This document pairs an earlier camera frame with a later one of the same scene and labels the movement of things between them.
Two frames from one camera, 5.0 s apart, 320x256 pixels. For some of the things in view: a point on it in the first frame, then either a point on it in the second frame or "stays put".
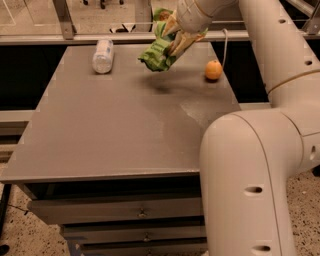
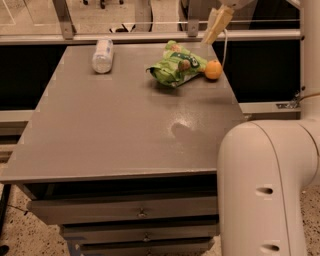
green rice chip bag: x=157 y=55 to x=178 y=65
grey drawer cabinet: x=114 y=158 stays put
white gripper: x=189 y=15 to x=233 y=3
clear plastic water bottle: x=102 y=59 stays put
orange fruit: x=213 y=70 stays put
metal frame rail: x=309 y=9 stays put
